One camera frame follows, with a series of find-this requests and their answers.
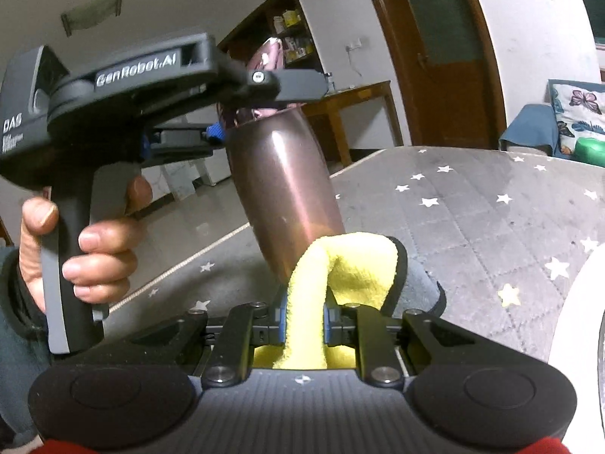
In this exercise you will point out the pink metal thermos bottle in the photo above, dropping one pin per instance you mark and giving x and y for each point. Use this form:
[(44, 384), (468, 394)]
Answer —
[(281, 177)]

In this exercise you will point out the yellow grey cleaning cloth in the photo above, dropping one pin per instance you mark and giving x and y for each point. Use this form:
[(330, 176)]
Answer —
[(364, 268)]

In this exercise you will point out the ceiling light fixture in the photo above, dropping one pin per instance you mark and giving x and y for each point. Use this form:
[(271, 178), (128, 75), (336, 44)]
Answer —
[(89, 15)]

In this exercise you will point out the large butterfly pillow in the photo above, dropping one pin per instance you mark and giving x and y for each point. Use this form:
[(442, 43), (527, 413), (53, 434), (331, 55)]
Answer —
[(579, 111)]

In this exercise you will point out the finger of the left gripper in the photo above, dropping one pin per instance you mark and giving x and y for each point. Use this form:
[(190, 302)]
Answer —
[(287, 86), (179, 142)]

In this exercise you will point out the grey star table cover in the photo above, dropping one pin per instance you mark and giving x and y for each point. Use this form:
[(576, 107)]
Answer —
[(504, 234)]

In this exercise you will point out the induction cooker in table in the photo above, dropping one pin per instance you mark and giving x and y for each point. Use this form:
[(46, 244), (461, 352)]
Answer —
[(578, 352)]

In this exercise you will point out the wooden side table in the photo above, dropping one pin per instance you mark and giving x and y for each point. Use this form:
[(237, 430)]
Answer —
[(363, 118)]

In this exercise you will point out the grey sleeve forearm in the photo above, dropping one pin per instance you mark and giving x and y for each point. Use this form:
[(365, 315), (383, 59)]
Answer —
[(24, 352)]

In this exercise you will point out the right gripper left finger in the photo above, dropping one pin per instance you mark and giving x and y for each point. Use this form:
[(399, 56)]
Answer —
[(246, 328)]

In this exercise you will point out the dark wooden bookshelf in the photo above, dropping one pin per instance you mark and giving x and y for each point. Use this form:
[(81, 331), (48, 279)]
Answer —
[(281, 19)]

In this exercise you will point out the blue sofa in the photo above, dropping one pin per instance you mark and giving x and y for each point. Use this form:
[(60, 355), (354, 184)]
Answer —
[(534, 129)]

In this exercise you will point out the person left hand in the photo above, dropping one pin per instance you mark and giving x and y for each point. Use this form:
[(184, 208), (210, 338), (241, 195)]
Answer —
[(100, 274)]

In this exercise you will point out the brown wooden door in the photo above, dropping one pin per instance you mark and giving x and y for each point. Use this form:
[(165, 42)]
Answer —
[(446, 70)]

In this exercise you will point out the green plastic bowl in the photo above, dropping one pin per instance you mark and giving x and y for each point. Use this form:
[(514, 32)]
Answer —
[(590, 151)]

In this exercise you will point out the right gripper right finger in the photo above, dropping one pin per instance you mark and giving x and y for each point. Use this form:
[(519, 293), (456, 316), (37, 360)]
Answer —
[(356, 337)]

